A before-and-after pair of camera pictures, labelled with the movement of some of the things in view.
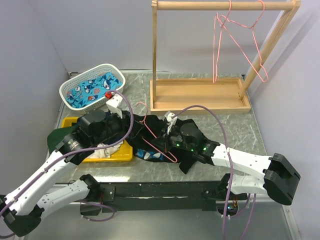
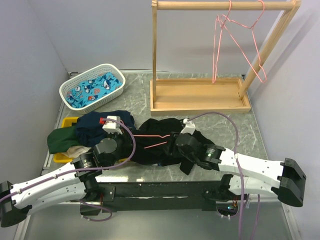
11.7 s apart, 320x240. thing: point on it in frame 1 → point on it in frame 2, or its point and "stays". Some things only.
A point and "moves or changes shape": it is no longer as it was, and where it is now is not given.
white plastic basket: [88, 91] stays
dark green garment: [56, 136] stays
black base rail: [161, 197] stays
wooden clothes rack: [216, 95] stays
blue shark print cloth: [93, 89] stays
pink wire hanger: [218, 27] stays
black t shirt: [143, 132] moves or changes shape
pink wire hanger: [147, 125] → [152, 135]
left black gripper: [125, 122] → [126, 139]
